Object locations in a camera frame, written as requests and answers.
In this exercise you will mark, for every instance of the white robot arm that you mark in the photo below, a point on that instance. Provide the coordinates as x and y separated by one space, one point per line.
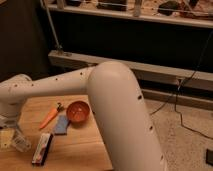
116 101

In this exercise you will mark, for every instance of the orange plastic bowl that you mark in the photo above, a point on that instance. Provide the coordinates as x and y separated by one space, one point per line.
78 112

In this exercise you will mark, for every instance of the blue sponge cloth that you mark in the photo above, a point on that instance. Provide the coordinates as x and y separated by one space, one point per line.
61 125

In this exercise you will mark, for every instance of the orange toy carrot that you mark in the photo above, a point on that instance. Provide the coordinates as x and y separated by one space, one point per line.
50 116

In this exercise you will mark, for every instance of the wooden shelf unit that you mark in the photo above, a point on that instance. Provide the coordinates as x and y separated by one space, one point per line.
171 61

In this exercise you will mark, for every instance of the black white rectangular box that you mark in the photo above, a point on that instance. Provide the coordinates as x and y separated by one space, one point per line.
42 149

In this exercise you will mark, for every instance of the grey metal pole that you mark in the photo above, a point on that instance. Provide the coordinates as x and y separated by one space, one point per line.
59 48

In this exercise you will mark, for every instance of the black object on floor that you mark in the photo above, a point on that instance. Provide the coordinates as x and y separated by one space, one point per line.
209 157

